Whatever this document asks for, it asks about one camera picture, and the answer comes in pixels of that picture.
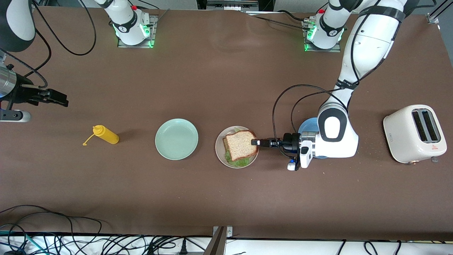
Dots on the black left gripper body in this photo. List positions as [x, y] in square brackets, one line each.
[291, 141]

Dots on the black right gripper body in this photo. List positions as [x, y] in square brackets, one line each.
[23, 93]

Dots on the brown bread slice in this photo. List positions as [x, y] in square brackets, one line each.
[242, 144]
[224, 143]

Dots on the green lettuce leaf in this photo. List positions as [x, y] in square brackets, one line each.
[240, 163]

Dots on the yellow squeeze bottle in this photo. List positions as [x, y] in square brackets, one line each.
[106, 135]

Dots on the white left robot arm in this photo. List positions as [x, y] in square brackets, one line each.
[368, 46]

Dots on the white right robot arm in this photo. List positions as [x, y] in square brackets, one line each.
[16, 21]

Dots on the blue plate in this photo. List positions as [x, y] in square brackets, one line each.
[308, 125]

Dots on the beige plate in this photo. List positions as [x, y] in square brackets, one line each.
[221, 156]

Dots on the mint green plate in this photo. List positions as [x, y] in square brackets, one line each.
[176, 139]

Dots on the white two-slot toaster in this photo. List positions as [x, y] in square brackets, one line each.
[401, 138]

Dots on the black power plug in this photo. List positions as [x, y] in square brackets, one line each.
[183, 248]

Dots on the grey power strip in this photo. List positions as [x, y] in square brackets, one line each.
[231, 4]

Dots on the aluminium table bracket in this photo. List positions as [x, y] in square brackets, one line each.
[221, 241]

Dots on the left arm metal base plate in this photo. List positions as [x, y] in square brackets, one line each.
[307, 35]

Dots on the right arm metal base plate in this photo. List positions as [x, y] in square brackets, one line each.
[154, 30]

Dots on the aluminium frame rail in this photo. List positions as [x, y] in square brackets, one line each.
[437, 12]

